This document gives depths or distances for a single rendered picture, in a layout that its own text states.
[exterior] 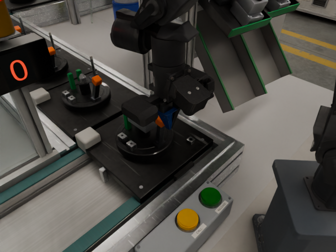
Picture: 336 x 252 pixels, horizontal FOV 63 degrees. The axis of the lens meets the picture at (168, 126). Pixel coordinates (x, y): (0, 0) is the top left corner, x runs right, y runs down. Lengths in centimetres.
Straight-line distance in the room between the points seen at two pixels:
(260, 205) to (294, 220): 26
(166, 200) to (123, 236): 11
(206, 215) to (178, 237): 7
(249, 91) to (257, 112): 19
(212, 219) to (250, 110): 52
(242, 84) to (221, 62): 9
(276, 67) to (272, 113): 16
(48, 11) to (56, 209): 129
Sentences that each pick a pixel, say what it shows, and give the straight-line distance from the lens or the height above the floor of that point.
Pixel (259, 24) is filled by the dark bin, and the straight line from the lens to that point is 71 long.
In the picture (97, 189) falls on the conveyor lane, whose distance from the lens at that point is 66.
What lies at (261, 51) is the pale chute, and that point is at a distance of 91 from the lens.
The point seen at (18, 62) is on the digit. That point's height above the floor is 122.
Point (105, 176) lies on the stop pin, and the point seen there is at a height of 95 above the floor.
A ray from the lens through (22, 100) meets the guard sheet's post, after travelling 62.
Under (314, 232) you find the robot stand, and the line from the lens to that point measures 47.
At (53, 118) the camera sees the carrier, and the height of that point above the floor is 97.
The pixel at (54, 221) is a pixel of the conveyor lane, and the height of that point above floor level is 92.
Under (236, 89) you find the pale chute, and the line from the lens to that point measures 78.
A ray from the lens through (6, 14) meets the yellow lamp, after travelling 52.
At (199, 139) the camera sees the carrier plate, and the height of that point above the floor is 97.
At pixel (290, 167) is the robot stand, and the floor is 106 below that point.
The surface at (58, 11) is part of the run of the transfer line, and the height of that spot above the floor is 92.
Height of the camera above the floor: 144
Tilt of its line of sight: 41 degrees down
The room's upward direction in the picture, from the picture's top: straight up
